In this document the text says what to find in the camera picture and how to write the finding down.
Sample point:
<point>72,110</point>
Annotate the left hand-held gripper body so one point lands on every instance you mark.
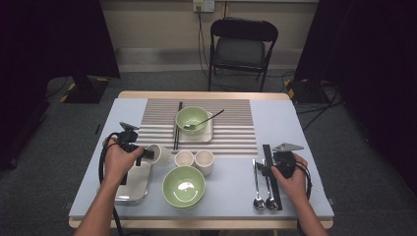
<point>128,139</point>

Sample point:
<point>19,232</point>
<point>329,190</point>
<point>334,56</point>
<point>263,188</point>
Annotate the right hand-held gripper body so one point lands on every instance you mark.
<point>285,162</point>

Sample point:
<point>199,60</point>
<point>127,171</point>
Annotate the white ribbed cup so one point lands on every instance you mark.
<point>162,154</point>
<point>184,158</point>
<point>205,158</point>

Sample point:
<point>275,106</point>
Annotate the row of black chopsticks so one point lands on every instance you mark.
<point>277,196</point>

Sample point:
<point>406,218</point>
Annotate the green bowl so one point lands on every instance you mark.
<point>183,187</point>
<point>183,208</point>
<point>193,116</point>

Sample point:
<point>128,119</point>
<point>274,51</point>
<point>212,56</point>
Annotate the metal spoon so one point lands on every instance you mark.
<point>209,119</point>
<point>259,204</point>
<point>271,204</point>

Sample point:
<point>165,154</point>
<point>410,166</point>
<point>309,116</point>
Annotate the person's left hand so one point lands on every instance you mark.
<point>119,162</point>

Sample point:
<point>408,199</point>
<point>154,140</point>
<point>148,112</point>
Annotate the person's right hand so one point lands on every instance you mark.
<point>293,187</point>

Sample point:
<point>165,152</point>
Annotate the small black floor object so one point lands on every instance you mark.
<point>97,129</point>

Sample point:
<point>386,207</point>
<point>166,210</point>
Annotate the light blue table mat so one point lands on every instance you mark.
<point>229,187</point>

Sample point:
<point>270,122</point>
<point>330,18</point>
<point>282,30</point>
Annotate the striped woven placemat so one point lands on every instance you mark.
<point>229,131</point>

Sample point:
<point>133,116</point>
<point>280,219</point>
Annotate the black stand base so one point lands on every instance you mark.
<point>305,93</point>
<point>85,91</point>

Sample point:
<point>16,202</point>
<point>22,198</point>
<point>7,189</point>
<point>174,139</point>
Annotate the black folding chair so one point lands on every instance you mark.
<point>241,52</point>

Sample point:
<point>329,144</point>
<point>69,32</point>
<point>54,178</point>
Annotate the black curtain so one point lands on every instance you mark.
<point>367,49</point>
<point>49,36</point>

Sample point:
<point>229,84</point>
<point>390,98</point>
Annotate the white wall socket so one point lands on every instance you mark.
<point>204,5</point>

